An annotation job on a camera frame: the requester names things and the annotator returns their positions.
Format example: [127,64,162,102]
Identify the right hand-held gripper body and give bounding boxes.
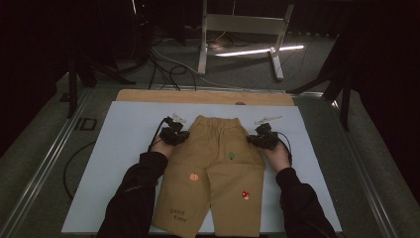
[254,115,283,152]

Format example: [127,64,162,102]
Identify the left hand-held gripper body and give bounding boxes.
[158,113,188,147]

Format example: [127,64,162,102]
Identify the tan embroidered pants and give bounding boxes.
[151,114,266,238]

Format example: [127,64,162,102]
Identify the person's left hand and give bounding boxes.
[150,133,177,161]

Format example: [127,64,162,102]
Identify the person's right hand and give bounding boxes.
[261,140,292,174]

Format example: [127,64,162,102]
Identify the white board mat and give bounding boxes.
[60,100,343,234]

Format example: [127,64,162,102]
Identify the bright light strip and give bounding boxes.
[215,45,305,58]

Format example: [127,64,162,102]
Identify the black tripod stand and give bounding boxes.
[65,49,137,119]
[286,33,353,132]

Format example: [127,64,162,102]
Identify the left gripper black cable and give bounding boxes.
[147,118,168,153]

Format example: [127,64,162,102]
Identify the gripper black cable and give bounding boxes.
[276,131,294,167]
[147,118,168,153]

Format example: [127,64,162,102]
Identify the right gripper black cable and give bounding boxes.
[276,131,294,167]

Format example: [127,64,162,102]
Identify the black floor cable bundle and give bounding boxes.
[147,46,199,92]

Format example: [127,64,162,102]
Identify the white floor cable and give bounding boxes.
[150,46,285,93]

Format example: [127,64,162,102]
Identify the white metal stand frame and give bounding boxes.
[196,0,295,82]

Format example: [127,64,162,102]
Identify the aluminium rail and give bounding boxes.
[0,88,92,238]
[326,95,401,238]

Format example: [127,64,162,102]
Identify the black looped cable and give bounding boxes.
[62,141,97,200]

